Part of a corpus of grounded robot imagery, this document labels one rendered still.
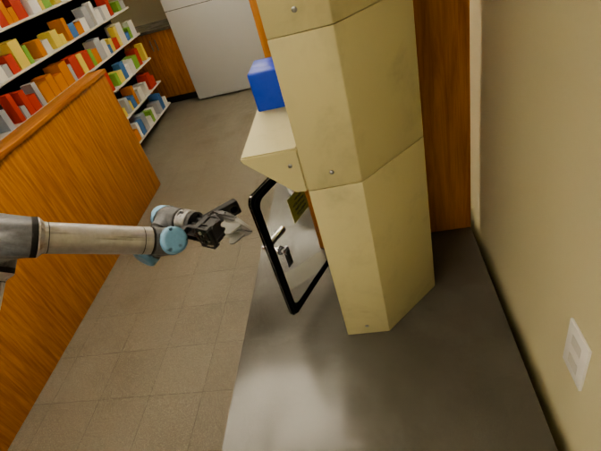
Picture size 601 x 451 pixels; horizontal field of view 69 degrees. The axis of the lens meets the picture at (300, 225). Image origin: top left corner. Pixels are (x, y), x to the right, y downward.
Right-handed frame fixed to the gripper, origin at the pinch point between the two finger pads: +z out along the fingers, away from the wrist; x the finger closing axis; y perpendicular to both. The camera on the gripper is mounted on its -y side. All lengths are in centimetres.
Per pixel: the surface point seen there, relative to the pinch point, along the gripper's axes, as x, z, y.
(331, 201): 17.6, 32.2, 5.1
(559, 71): 38, 70, -7
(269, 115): 31.0, 13.7, -5.9
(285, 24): 53, 32, 5
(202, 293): -120, -122, -50
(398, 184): 14.3, 41.6, -7.6
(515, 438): -26, 71, 18
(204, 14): -19, -335, -357
